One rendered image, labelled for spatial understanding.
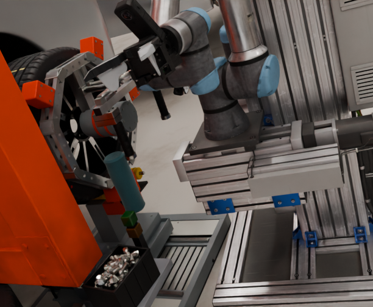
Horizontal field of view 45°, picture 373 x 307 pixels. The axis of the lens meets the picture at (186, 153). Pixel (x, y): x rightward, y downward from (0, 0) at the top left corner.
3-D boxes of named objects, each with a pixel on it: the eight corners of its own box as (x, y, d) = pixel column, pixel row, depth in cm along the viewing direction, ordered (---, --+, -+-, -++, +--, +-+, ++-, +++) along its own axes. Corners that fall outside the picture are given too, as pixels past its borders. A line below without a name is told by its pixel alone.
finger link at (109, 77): (95, 102, 87) (136, 80, 89) (81, 75, 85) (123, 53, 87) (93, 101, 90) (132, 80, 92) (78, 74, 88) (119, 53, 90)
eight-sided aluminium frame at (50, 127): (138, 146, 222) (96, 41, 200) (150, 145, 219) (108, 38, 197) (80, 212, 179) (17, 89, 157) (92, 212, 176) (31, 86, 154)
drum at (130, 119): (103, 129, 198) (90, 100, 192) (143, 123, 189) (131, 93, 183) (86, 145, 187) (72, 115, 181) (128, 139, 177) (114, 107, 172)
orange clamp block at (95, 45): (90, 64, 196) (89, 44, 197) (104, 60, 193) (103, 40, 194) (79, 59, 190) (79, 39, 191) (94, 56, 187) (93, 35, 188)
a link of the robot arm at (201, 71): (189, 86, 116) (175, 46, 112) (227, 81, 110) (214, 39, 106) (174, 99, 111) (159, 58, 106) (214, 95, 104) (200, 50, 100)
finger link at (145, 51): (167, 77, 78) (165, 69, 87) (152, 45, 76) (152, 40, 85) (152, 84, 78) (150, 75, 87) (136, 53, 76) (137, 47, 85)
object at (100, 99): (86, 94, 181) (75, 69, 176) (125, 86, 172) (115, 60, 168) (61, 112, 167) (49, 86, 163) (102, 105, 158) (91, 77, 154)
